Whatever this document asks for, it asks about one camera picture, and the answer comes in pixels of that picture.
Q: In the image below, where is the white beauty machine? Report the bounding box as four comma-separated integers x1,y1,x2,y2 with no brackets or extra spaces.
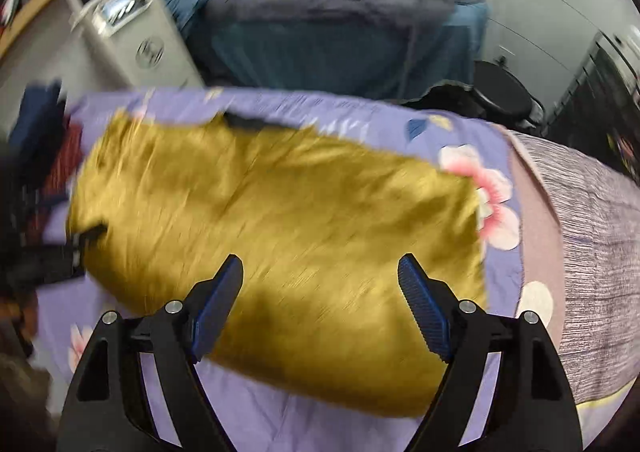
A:
65,0,206,90

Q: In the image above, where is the black wire rack cart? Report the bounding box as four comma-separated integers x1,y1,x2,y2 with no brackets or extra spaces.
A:
545,32,640,173

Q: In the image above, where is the olive cloth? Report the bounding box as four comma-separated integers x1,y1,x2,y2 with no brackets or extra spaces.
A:
0,354,56,433

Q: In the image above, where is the purple floral bedsheet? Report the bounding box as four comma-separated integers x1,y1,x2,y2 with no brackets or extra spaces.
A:
35,87,526,452

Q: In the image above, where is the teal massage bed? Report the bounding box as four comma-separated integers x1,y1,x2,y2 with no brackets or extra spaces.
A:
187,0,491,100

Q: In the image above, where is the black round stool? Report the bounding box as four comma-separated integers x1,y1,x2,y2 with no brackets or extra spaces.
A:
472,59,533,120

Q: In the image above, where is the red floral folded garment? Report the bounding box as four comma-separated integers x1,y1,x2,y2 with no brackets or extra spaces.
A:
25,124,83,233

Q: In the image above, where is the gold padded jacket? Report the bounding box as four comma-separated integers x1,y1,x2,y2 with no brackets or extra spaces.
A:
67,112,488,419

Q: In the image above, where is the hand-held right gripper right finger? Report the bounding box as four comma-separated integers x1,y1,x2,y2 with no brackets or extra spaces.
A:
397,253,584,452

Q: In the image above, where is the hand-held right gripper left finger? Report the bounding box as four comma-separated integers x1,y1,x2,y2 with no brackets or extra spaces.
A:
57,254,245,452

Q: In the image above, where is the mauve striped blanket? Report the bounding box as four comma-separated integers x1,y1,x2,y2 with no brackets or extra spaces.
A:
492,129,640,405

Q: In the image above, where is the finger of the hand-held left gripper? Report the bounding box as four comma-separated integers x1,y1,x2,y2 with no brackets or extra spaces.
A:
67,223,109,255

